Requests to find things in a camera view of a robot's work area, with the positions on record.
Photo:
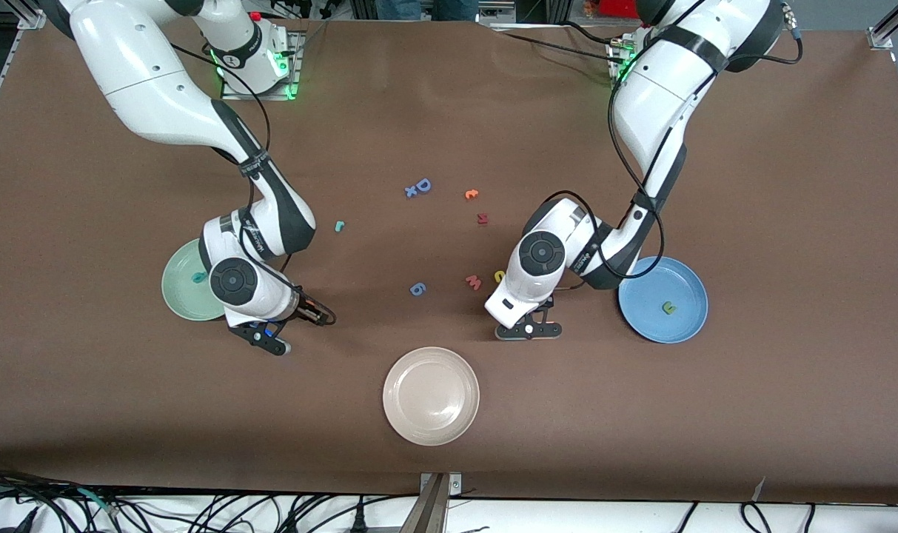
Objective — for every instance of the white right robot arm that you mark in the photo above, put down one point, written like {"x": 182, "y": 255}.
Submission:
{"x": 145, "y": 81}

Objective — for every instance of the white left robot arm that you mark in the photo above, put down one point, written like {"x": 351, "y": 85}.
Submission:
{"x": 656, "y": 96}

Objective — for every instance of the blue foam number 6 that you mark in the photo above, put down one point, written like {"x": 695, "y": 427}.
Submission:
{"x": 422, "y": 291}

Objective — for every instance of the mint green plate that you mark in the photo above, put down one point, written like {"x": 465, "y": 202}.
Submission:
{"x": 182, "y": 292}

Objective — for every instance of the beige plate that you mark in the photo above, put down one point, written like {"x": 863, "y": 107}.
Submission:
{"x": 431, "y": 396}

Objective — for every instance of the pink foam letter w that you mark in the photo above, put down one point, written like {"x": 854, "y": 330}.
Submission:
{"x": 474, "y": 283}

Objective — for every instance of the blue foam letter D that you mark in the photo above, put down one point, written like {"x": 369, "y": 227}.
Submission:
{"x": 429, "y": 185}

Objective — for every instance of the black power plug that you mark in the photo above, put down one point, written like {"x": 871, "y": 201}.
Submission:
{"x": 358, "y": 522}

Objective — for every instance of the brown table cover mat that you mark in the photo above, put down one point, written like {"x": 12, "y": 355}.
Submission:
{"x": 448, "y": 133}

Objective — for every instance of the person in blue jeans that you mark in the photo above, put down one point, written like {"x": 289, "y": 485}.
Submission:
{"x": 426, "y": 9}

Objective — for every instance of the blue plate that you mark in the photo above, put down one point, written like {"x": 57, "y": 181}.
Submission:
{"x": 678, "y": 326}

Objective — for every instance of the red box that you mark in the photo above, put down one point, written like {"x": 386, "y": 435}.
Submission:
{"x": 615, "y": 7}

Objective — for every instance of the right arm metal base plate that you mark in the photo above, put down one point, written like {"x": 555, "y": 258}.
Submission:
{"x": 230, "y": 95}

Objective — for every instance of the aluminium profile bracket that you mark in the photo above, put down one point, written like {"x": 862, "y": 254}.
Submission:
{"x": 430, "y": 511}

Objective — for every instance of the aluminium frame post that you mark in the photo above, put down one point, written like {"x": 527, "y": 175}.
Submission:
{"x": 556, "y": 9}

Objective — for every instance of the aluminium table corner rail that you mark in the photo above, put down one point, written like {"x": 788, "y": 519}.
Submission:
{"x": 889, "y": 26}
{"x": 30, "y": 15}

